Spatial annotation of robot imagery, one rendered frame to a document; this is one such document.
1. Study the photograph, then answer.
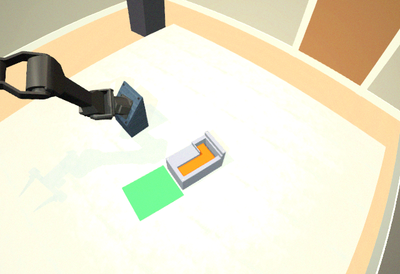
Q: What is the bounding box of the orange l-shaped part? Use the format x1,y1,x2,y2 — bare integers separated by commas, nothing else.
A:
178,144,215,176

